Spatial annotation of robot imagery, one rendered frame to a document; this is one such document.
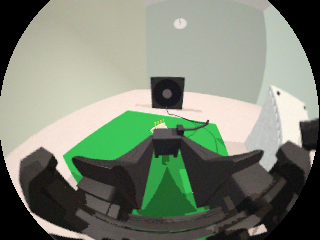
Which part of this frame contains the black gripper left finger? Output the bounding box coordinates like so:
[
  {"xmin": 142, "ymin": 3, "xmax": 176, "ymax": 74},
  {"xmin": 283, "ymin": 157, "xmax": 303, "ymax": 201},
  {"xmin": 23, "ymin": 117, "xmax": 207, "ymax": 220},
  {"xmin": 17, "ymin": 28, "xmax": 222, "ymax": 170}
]
[{"xmin": 71, "ymin": 135, "xmax": 155, "ymax": 211}]

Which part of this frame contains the green circuit board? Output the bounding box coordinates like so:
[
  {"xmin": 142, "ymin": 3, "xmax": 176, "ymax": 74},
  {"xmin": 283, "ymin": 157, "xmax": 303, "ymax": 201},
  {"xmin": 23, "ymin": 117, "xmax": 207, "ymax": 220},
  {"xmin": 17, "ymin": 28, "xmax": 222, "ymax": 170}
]
[{"xmin": 64, "ymin": 111, "xmax": 229, "ymax": 217}]

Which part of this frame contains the black cable with plug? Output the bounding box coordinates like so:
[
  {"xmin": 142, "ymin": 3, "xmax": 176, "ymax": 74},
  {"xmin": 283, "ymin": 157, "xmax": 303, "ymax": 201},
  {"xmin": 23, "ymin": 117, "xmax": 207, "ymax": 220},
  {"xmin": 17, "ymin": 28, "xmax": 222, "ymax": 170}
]
[{"xmin": 152, "ymin": 120, "xmax": 209, "ymax": 157}]

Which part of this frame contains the black cooling fan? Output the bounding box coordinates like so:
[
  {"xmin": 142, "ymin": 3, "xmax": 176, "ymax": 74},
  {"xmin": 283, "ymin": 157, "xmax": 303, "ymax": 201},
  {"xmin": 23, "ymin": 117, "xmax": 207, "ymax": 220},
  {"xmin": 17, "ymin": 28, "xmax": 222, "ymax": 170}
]
[{"xmin": 151, "ymin": 76, "xmax": 185, "ymax": 111}]

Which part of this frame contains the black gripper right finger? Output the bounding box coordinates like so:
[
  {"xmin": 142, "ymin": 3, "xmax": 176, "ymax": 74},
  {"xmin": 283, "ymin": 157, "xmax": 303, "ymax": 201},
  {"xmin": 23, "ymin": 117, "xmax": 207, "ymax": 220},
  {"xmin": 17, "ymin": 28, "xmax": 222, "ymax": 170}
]
[{"xmin": 179, "ymin": 136, "xmax": 264, "ymax": 208}]

